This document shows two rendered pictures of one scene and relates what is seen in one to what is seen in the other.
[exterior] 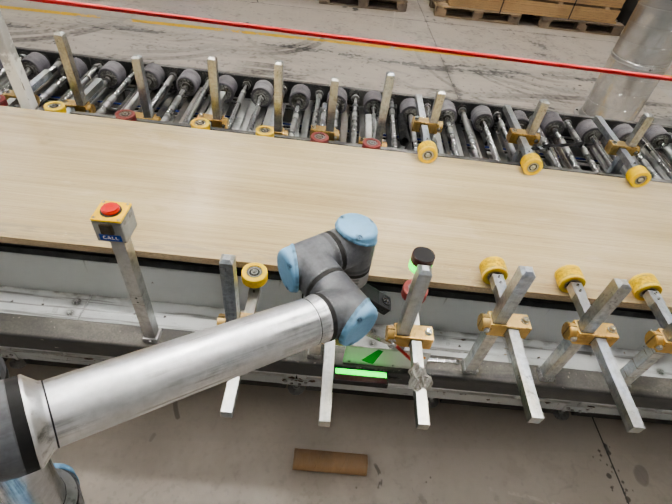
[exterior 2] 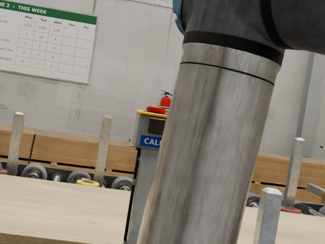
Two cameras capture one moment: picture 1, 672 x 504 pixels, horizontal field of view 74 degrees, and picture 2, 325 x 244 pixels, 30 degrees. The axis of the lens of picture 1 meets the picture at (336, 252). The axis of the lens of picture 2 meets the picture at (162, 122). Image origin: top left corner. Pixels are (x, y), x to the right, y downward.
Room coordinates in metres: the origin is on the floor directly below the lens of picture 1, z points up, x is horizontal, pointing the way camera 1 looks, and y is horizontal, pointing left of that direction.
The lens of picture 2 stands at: (-0.44, 0.61, 1.27)
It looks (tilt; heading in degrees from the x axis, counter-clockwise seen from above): 3 degrees down; 355
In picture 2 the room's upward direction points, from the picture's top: 9 degrees clockwise
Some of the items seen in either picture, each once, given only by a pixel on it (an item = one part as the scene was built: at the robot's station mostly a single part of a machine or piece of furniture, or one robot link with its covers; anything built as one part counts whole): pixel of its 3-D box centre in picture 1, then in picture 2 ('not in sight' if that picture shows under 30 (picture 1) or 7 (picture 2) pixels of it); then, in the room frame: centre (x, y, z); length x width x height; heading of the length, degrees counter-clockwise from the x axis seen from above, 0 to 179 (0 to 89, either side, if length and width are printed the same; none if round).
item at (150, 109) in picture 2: (110, 209); (156, 111); (0.74, 0.53, 1.22); 0.04 x 0.04 x 0.02
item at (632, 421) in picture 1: (598, 342); not in sight; (0.79, -0.77, 0.95); 0.50 x 0.04 x 0.04; 3
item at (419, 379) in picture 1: (421, 375); not in sight; (0.64, -0.28, 0.87); 0.09 x 0.07 x 0.02; 3
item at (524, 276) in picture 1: (494, 325); not in sight; (0.80, -0.48, 0.94); 0.03 x 0.03 x 0.48; 3
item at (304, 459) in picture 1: (330, 462); not in sight; (0.69, -0.10, 0.04); 0.30 x 0.08 x 0.08; 93
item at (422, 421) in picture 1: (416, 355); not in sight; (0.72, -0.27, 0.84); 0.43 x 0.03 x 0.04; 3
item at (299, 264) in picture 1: (311, 264); not in sight; (0.61, 0.04, 1.28); 0.12 x 0.12 x 0.09; 40
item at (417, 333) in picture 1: (408, 334); not in sight; (0.79, -0.25, 0.85); 0.13 x 0.06 x 0.05; 93
